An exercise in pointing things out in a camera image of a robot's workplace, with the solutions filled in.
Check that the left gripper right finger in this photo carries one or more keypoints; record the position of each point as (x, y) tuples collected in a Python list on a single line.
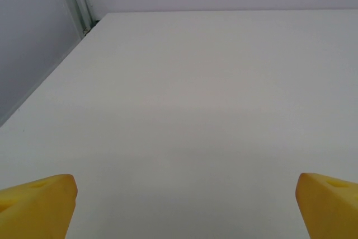
[(330, 208)]

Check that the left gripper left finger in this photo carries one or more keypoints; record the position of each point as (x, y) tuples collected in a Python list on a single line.
[(36, 208)]

